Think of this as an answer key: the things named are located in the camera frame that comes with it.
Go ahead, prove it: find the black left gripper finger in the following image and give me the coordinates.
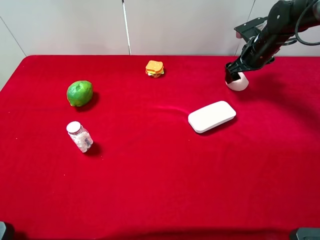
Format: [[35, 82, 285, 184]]
[[224, 62, 242, 84]]

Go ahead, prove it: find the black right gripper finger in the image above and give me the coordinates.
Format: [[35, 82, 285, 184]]
[[232, 72, 241, 81]]

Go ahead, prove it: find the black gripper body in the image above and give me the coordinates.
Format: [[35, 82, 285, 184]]
[[239, 0, 299, 72]]

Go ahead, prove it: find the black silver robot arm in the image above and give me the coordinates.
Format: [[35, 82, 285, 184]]
[[225, 0, 320, 84]]

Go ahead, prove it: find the white rectangular box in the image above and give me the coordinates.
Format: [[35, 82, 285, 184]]
[[188, 101, 236, 134]]

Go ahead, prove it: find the toy sandwich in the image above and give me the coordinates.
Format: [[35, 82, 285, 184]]
[[145, 60, 165, 78]]

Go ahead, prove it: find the white vertical pole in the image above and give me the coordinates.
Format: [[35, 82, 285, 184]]
[[121, 0, 132, 56]]

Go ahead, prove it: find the red tablecloth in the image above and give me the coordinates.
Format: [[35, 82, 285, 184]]
[[0, 55, 320, 240]]

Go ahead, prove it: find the green lime fruit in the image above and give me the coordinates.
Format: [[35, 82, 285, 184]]
[[66, 80, 94, 107]]

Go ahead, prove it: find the clear pill bottle white cap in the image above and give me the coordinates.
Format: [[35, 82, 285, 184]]
[[66, 121, 94, 153]]

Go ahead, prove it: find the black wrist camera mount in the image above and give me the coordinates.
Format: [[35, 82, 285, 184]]
[[234, 16, 268, 43]]

